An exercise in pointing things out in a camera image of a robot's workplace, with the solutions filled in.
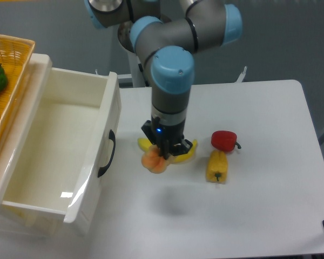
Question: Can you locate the yellow banana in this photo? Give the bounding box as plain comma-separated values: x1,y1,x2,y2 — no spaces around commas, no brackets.
137,138,198,164

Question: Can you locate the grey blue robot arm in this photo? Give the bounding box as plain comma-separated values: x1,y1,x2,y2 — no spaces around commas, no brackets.
85,1,242,158

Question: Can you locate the round orange bread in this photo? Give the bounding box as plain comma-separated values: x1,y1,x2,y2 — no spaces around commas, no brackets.
141,145,174,174

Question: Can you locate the yellow bell pepper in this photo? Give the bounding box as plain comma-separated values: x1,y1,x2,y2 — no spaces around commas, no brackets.
206,150,228,183

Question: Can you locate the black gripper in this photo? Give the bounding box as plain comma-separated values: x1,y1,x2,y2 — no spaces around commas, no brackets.
141,117,193,160

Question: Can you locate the black drawer handle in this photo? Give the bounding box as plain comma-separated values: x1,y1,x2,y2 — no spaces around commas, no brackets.
97,129,116,178

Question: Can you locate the white plastic drawer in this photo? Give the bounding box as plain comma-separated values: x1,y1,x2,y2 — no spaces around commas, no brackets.
3,68,121,226

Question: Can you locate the yellow woven basket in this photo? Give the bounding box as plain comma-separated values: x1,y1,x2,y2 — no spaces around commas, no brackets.
0,35,35,143

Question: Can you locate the white drawer cabinet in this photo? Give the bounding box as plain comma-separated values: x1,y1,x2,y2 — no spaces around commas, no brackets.
0,53,98,240

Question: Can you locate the white table bracket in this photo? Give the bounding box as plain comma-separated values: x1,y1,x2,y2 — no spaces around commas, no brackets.
236,66,247,83

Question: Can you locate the red bell pepper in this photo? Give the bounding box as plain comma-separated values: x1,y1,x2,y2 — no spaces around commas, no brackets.
211,131,241,152

